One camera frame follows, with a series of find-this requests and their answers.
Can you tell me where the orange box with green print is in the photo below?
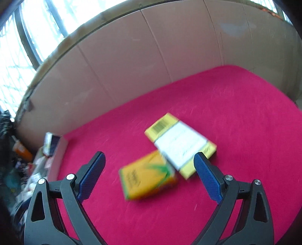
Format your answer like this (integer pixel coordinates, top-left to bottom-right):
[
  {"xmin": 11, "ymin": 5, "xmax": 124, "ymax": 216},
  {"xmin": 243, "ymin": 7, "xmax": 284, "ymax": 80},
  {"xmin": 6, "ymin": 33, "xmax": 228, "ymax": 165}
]
[{"xmin": 119, "ymin": 150, "xmax": 179, "ymax": 201}]

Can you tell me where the white medicine box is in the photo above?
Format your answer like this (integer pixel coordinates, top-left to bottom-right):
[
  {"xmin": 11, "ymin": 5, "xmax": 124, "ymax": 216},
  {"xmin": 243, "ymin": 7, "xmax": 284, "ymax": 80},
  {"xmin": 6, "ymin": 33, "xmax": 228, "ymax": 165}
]
[{"xmin": 44, "ymin": 132, "xmax": 60, "ymax": 158}]

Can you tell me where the yellow and white box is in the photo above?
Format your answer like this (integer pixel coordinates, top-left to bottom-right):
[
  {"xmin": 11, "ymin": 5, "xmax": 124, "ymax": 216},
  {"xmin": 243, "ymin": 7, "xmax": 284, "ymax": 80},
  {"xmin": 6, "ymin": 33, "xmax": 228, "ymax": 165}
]
[{"xmin": 144, "ymin": 113, "xmax": 217, "ymax": 181}]

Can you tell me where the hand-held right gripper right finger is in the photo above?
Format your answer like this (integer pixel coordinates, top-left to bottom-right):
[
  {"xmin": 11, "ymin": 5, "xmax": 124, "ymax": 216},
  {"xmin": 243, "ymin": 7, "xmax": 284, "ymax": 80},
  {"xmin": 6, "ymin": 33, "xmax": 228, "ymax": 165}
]
[{"xmin": 191, "ymin": 152, "xmax": 276, "ymax": 245}]

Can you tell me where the red table cloth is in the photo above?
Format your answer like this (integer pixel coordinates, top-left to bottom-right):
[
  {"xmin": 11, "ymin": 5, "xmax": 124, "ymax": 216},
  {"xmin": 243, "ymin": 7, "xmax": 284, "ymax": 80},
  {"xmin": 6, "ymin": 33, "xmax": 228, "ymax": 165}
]
[{"xmin": 47, "ymin": 65, "xmax": 300, "ymax": 245}]

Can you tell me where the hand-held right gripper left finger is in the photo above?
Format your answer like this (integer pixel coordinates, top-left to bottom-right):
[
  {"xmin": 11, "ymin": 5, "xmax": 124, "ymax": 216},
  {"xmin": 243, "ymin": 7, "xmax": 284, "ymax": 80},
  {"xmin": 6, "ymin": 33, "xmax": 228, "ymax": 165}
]
[{"xmin": 24, "ymin": 151, "xmax": 106, "ymax": 245}]

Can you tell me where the black plastic bag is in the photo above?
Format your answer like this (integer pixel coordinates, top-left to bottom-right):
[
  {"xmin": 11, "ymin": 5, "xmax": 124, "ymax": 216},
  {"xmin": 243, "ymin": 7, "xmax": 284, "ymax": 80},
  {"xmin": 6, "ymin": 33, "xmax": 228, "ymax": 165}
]
[{"xmin": 0, "ymin": 110, "xmax": 15, "ymax": 142}]

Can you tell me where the window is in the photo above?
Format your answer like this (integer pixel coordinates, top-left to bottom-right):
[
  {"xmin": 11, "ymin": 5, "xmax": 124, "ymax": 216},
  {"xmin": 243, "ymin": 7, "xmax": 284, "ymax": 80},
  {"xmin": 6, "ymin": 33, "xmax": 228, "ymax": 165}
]
[{"xmin": 0, "ymin": 0, "xmax": 128, "ymax": 113}]

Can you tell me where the orange drink cup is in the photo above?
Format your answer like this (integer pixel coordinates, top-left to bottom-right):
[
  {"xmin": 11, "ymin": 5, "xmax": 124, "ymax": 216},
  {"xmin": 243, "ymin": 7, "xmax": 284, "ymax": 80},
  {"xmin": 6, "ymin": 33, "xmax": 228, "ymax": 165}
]
[{"xmin": 12, "ymin": 141, "xmax": 33, "ymax": 161}]

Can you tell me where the white cardboard box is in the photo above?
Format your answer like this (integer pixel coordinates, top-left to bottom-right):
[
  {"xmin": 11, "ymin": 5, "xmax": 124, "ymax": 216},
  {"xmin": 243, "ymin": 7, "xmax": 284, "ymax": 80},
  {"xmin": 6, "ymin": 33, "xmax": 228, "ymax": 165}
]
[{"xmin": 31, "ymin": 135, "xmax": 69, "ymax": 182}]

